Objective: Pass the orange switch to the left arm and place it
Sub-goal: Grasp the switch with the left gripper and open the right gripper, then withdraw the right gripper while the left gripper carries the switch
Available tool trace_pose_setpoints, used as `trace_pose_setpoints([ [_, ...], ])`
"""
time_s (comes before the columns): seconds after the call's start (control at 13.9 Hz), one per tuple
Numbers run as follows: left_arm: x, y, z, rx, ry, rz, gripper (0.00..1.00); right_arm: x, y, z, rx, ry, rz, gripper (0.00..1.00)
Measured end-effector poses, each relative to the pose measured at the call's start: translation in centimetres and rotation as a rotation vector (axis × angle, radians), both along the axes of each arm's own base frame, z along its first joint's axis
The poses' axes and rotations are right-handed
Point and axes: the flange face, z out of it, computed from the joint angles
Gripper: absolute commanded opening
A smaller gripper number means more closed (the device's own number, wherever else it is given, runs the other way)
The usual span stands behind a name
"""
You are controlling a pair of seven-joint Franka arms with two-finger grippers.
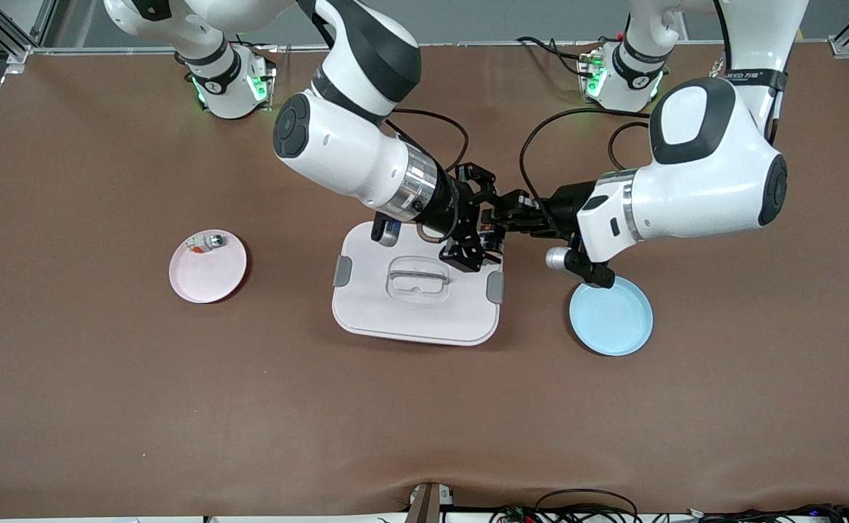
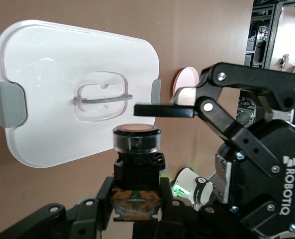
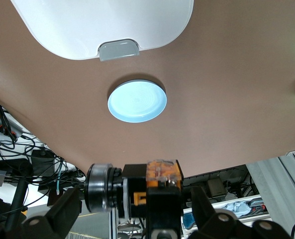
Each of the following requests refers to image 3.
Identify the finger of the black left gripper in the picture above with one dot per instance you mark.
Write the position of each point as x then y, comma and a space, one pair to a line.
164, 211

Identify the orange black push-button switch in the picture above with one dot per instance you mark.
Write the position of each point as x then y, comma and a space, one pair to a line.
162, 171

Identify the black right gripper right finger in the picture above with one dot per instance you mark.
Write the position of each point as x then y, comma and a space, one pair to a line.
207, 219

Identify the power strip with red lights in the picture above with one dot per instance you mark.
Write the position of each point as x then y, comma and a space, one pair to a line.
258, 207

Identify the black stand pole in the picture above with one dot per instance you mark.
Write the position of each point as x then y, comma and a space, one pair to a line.
17, 199

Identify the light blue round plate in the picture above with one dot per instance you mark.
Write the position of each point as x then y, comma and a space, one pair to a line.
137, 102

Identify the blue crumpled cloth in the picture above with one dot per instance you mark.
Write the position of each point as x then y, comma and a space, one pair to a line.
238, 209

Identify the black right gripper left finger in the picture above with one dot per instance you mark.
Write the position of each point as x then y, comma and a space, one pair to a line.
57, 214

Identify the aluminium frame post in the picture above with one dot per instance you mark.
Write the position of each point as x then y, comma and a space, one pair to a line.
294, 186

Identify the white lidded storage box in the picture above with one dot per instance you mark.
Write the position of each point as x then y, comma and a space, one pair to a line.
100, 25

